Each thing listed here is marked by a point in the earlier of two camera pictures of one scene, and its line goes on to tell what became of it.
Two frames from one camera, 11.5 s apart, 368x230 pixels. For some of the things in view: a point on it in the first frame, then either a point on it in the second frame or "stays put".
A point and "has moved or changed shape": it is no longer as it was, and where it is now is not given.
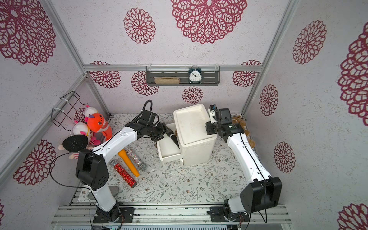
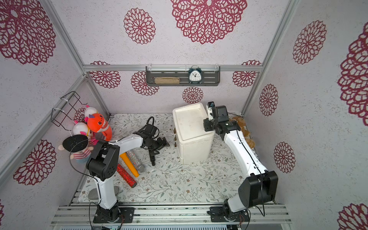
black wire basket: [72, 103] stays put
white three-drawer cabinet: [189, 129] has moved or changed shape
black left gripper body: [157, 132] to [155, 145]
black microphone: [171, 134] to [152, 156]
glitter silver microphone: [142, 167] stays put
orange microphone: [123, 154] stays put
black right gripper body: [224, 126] stays put
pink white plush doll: [83, 128] stays put
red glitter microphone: [127, 176] stays put
